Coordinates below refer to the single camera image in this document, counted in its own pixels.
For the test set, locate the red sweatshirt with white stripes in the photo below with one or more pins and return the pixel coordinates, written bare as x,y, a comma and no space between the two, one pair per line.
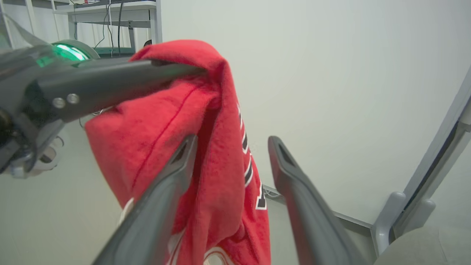
147,143

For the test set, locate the grey left gripper green band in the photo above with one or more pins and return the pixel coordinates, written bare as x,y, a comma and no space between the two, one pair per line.
22,66

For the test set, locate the white partition panel grey frame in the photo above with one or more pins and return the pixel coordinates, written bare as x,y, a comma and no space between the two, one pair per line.
450,184

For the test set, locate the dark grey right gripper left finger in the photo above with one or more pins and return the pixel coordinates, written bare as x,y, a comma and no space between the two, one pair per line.
151,217

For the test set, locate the white desk with grey frame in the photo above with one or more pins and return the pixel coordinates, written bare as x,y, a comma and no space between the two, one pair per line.
110,9

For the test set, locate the white partition panel with caster leg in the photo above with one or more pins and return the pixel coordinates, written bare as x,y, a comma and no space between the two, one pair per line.
331,92

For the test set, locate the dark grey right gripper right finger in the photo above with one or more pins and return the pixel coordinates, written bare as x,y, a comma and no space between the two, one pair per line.
312,221

